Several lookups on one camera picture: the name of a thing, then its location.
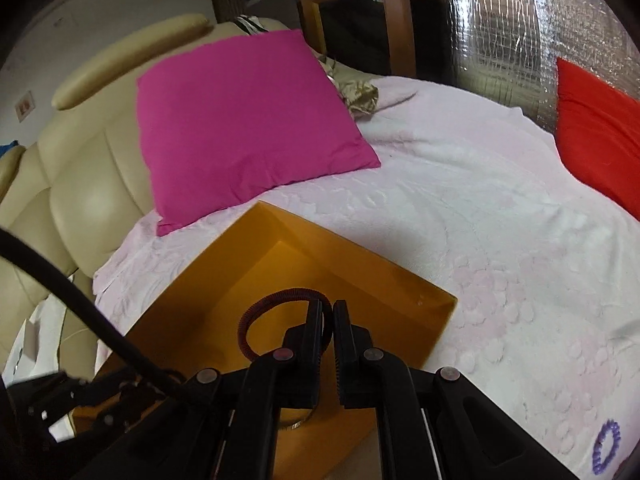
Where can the small wall picture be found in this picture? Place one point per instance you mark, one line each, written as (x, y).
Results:
(25, 106)

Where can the wooden nightstand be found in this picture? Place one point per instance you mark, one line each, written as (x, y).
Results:
(400, 25)

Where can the red cushion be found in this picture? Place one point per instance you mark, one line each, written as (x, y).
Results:
(600, 135)

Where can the cream padded headboard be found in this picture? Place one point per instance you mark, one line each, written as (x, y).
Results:
(75, 200)

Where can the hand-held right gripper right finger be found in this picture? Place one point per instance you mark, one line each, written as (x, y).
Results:
(350, 340)

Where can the silver insulation foil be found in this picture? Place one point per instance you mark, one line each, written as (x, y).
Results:
(500, 35)

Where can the thin black hair band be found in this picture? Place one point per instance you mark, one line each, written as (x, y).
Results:
(250, 315)

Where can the pale pink textured blanket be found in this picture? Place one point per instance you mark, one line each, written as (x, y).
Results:
(475, 210)

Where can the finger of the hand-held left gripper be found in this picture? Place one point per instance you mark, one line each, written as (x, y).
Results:
(55, 400)

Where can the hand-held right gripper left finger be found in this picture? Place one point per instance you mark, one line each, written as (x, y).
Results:
(310, 340)

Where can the orange box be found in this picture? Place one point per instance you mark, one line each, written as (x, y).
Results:
(350, 270)

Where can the patterned beige cloth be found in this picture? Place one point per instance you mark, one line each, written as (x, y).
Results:
(360, 95)

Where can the magenta cushion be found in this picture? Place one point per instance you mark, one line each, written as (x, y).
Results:
(240, 125)

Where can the striped cloth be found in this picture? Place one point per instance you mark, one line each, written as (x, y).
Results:
(250, 25)

